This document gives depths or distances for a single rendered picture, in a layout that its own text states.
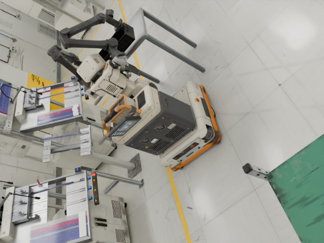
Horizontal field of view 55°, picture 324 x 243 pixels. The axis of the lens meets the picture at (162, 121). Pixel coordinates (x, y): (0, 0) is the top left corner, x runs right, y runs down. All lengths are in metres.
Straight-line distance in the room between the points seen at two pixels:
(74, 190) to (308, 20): 2.51
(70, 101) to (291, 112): 2.51
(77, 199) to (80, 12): 4.63
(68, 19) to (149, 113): 4.81
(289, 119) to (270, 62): 0.57
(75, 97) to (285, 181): 3.06
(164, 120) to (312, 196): 1.51
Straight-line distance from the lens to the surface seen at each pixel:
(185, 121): 2.55
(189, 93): 2.88
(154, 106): 2.35
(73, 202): 3.02
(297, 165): 1.27
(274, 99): 2.63
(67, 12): 6.88
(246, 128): 2.69
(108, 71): 2.53
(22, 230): 3.11
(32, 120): 3.88
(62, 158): 4.21
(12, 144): 4.01
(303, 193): 1.24
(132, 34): 2.85
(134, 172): 3.68
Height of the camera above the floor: 2.05
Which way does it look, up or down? 35 degrees down
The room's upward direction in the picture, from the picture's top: 68 degrees counter-clockwise
